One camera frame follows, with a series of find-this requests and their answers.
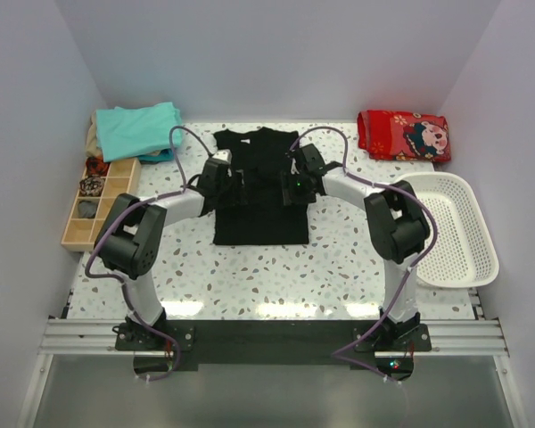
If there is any black t shirt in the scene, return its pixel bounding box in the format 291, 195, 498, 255
213, 128, 309, 246

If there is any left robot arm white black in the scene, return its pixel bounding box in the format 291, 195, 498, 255
86, 150, 243, 351

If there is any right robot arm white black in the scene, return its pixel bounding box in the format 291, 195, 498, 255
281, 143, 438, 357

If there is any folded teal t shirt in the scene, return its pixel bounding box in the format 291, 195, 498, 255
95, 102, 182, 162

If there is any red cartoon print cloth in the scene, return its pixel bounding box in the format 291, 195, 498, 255
357, 110, 451, 163

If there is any wooden compartment organizer box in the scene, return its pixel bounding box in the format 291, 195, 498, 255
61, 158, 141, 252

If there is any patterned rolled sock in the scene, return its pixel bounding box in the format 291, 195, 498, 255
79, 177, 105, 197

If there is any red black rolled sock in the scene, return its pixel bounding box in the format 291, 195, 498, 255
86, 157, 110, 177

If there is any folded beige t shirt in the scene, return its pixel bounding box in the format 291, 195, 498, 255
85, 112, 103, 159

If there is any grey rolled sock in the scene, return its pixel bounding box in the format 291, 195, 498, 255
77, 200, 98, 219

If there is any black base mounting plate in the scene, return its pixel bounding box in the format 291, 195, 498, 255
112, 319, 432, 380

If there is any white perforated plastic basket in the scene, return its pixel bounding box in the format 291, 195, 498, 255
400, 172, 499, 289

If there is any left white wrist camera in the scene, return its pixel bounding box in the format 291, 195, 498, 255
211, 149, 232, 164

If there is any aluminium rail frame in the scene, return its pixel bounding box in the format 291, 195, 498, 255
15, 289, 525, 428

